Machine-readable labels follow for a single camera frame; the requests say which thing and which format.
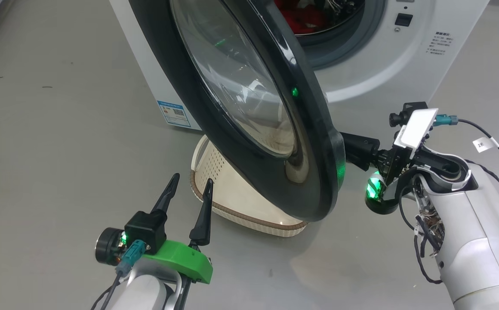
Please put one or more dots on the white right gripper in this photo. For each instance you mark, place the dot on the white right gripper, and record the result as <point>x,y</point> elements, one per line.
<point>417,129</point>

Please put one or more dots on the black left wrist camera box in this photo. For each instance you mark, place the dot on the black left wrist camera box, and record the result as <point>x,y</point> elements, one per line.
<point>146,230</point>

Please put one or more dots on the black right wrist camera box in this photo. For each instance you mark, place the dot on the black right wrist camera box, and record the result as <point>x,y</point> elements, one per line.
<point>398,119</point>

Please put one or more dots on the blue white energy sticker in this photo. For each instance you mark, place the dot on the blue white energy sticker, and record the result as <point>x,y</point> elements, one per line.
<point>174,113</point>

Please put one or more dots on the cream perforated laundry basket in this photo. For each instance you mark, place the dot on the cream perforated laundry basket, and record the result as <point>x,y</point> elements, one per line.
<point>236,193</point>

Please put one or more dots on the white front-load washing machine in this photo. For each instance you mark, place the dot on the white front-load washing machine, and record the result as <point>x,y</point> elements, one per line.
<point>383,73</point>

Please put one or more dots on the grey rubber door gasket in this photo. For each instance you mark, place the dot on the grey rubber door gasket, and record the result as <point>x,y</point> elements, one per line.
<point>357,43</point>

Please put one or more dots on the printed warning text label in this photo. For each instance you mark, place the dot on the printed warning text label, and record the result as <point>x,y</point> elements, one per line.
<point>438,43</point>

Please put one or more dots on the black door latch slot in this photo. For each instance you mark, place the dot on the black door latch slot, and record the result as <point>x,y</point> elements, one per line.
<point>403,20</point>

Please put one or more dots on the red garment with white stripes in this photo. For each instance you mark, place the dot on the red garment with white stripes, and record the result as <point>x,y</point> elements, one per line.
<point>301,19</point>

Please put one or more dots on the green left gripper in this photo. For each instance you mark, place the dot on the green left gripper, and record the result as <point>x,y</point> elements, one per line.
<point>180,260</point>

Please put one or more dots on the steel washing drum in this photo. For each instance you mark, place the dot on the steel washing drum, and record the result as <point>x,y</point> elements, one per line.
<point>344,10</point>

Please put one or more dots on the round dark washing machine door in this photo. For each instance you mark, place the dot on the round dark washing machine door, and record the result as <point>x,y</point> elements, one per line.
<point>314,181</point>

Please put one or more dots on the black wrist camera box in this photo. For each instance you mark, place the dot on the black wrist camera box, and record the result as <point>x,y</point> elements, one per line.
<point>146,230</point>
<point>398,119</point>

